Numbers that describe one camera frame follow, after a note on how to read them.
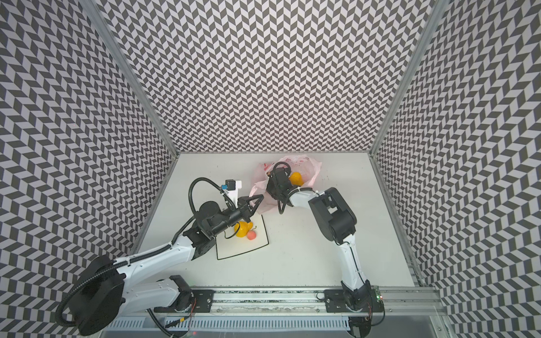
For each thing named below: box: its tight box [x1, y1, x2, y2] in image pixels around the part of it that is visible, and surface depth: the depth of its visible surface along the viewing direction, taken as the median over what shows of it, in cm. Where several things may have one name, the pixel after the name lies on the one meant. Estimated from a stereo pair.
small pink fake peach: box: [246, 230, 257, 241], surface depth 87 cm
